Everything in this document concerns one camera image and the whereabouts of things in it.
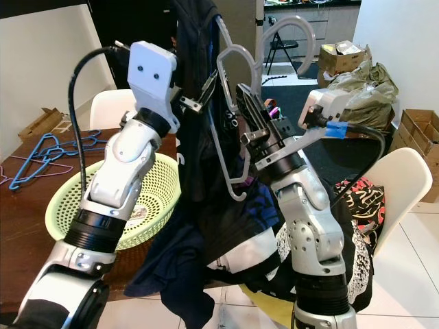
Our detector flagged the black room door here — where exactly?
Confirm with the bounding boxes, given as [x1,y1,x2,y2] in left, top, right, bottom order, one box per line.
[86,0,179,90]

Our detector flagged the black folding chair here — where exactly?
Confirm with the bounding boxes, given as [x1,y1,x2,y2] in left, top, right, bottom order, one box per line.
[266,17,300,66]

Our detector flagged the black red patterned garment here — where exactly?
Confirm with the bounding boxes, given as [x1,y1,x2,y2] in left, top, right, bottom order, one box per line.
[336,177,396,239]

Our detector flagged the blue tape tag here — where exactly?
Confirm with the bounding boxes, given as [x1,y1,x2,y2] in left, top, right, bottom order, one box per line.
[324,121,351,140]

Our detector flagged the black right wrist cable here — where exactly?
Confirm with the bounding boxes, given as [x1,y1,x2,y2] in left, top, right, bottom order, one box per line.
[316,123,390,206]

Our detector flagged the grey kitchen cabinets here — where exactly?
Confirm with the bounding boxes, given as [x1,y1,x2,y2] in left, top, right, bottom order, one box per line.
[264,0,361,49]

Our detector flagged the light green plastic basket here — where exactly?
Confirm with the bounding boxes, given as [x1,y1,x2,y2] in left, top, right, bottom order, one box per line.
[45,152,182,251]

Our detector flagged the dark navy garment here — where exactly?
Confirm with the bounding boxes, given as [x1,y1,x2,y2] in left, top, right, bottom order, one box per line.
[123,226,224,329]

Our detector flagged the black white printed jersey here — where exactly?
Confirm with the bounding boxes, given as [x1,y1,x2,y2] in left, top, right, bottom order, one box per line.
[168,0,378,329]

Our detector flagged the grey plastic clothes hanger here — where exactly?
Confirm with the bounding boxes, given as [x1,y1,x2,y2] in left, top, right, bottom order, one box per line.
[213,15,318,203]

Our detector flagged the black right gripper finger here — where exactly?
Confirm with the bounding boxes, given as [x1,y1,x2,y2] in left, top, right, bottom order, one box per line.
[235,82,261,138]
[246,88,275,132]

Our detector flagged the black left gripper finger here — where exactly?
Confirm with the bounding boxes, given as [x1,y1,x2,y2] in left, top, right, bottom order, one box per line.
[195,67,217,105]

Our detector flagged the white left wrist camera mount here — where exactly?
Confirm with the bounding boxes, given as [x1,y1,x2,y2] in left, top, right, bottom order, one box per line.
[129,41,180,119]

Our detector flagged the black speaker rainbow light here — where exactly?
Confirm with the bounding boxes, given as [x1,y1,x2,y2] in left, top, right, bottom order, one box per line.
[268,101,286,124]

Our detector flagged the dark wooden table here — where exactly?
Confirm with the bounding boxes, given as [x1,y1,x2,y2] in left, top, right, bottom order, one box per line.
[0,127,248,316]

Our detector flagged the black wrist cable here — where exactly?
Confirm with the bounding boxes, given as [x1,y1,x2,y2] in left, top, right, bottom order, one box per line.
[316,123,390,206]
[69,42,134,199]

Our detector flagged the large olive plastic bag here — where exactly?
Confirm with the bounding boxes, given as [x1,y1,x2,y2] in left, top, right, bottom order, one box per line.
[319,62,401,127]

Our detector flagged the empty open cardboard box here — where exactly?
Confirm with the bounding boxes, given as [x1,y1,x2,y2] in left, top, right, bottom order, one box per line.
[398,108,439,160]

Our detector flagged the filled open cardboard box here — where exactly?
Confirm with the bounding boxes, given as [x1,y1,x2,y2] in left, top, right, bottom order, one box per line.
[319,41,372,77]

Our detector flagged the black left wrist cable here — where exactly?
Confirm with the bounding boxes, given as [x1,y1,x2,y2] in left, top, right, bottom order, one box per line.
[69,42,134,199]

